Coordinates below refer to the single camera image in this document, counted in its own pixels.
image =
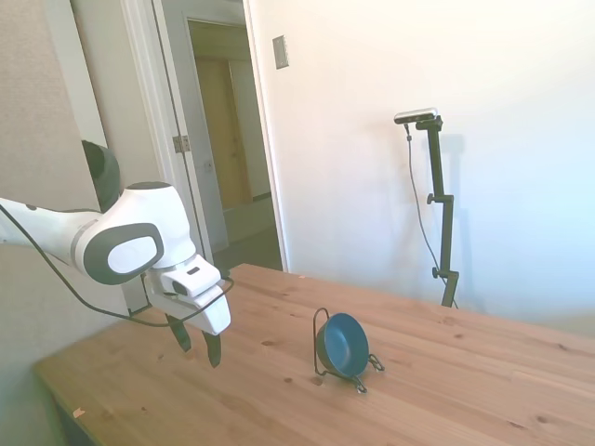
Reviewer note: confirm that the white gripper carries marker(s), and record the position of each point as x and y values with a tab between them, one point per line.
211	316

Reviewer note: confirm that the blue bowl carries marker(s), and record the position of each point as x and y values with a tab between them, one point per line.
344	344

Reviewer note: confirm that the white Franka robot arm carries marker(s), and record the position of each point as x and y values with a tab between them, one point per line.
149	209

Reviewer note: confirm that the metal door hinge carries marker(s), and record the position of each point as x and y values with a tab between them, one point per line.
181	143

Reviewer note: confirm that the beige hallway door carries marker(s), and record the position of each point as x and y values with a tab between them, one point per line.
218	139

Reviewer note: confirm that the white open door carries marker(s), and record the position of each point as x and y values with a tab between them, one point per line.
186	93

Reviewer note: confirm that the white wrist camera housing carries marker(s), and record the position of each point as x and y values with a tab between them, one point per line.
195	282

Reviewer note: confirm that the white door frame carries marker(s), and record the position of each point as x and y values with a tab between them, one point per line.
260	116

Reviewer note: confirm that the black jointed camera stand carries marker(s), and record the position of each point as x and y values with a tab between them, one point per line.
446	232

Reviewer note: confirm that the silver camera on stand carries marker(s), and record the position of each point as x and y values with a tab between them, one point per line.
416	115

